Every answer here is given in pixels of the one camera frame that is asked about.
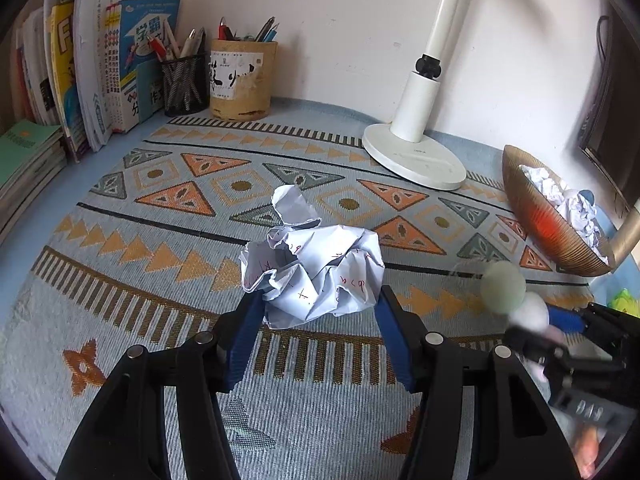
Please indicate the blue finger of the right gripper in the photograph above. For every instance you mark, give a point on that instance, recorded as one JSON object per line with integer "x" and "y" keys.
{"x": 538, "y": 349}
{"x": 567, "y": 321}

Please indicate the white desk lamp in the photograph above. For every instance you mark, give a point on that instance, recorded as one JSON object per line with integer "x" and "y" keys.
{"x": 402, "y": 145}

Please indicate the green plastic package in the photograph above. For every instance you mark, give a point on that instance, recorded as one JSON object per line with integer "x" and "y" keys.
{"x": 624, "y": 302}

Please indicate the pastel dango plush skewer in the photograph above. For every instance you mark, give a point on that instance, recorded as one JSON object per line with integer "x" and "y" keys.
{"x": 503, "y": 291}

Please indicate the patterned blue woven mat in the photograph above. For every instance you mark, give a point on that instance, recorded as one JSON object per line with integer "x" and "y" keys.
{"x": 140, "y": 243}

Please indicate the green notebook stack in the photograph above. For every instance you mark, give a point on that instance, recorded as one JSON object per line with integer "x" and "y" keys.
{"x": 31, "y": 156}

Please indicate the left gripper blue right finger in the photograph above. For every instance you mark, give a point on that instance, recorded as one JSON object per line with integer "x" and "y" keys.
{"x": 514, "y": 435}

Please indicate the paper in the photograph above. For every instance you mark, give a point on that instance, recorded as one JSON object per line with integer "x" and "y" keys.
{"x": 577, "y": 208}

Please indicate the tall white workbook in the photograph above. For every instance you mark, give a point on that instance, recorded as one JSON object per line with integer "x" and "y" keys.
{"x": 90, "y": 38}

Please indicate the tan cylindrical pen holder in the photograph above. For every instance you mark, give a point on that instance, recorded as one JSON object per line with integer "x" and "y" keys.
{"x": 240, "y": 73}

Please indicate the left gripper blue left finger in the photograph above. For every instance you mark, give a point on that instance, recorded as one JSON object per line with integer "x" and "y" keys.
{"x": 122, "y": 435}

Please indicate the dark monitor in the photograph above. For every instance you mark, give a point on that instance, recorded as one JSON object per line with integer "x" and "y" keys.
{"x": 610, "y": 137}

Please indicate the blue cover book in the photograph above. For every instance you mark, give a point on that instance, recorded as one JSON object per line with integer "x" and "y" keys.
{"x": 134, "y": 76}

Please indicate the paper ball back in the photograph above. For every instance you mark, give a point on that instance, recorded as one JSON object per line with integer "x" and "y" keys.
{"x": 305, "y": 270}

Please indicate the black mesh pen holder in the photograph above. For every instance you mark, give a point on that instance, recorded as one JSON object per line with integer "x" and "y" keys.
{"x": 184, "y": 76}

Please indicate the crumpled paper ball in bowl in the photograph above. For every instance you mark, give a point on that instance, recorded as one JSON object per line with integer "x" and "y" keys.
{"x": 540, "y": 178}

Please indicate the person's right hand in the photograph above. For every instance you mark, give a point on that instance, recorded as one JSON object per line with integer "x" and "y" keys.
{"x": 586, "y": 450}

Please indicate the gold ribbed bowl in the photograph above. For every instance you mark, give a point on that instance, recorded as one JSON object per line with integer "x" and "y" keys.
{"x": 550, "y": 231}

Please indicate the yellow cover book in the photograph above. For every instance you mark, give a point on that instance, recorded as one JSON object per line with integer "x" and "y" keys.
{"x": 58, "y": 26}

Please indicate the paper ball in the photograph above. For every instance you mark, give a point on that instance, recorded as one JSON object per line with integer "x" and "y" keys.
{"x": 305, "y": 270}
{"x": 540, "y": 178}

